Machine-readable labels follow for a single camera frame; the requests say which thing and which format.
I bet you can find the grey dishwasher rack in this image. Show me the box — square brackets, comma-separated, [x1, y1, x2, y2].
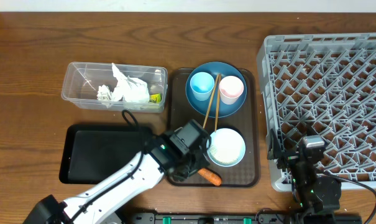
[257, 33, 376, 190]

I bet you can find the light blue cup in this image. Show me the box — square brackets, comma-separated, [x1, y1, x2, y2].
[190, 72, 215, 101]

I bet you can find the foil snack wrapper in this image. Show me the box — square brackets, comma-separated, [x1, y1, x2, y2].
[149, 93, 162, 104]

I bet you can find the light blue rice bowl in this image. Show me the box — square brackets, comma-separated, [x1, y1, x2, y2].
[207, 128, 245, 167]

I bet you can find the left wooden chopstick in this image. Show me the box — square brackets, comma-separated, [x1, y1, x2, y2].
[203, 73, 221, 129]

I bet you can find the dark blue plate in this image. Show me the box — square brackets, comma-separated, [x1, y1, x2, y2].
[185, 62, 247, 118]

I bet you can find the orange carrot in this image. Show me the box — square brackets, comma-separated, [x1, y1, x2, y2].
[198, 168, 222, 186]

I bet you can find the clear plastic bin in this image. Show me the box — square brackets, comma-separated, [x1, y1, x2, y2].
[62, 62, 168, 113]

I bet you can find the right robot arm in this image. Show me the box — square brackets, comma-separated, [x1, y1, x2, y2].
[267, 125, 342, 224]

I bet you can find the pink cup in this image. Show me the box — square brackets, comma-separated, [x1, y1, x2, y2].
[219, 76, 244, 105]

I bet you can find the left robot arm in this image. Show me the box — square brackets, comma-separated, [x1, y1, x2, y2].
[24, 134, 211, 223]

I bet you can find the small white tissue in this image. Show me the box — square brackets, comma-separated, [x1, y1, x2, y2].
[97, 85, 112, 108]

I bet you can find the black plastic tray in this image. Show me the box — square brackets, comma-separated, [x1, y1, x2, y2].
[59, 124, 152, 184]

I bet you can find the brown serving tray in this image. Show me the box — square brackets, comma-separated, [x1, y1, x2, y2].
[167, 68, 260, 188]

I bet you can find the large white tissue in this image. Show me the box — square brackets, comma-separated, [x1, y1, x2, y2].
[111, 63, 150, 103]

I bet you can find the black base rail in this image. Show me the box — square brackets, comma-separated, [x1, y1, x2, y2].
[112, 212, 363, 224]

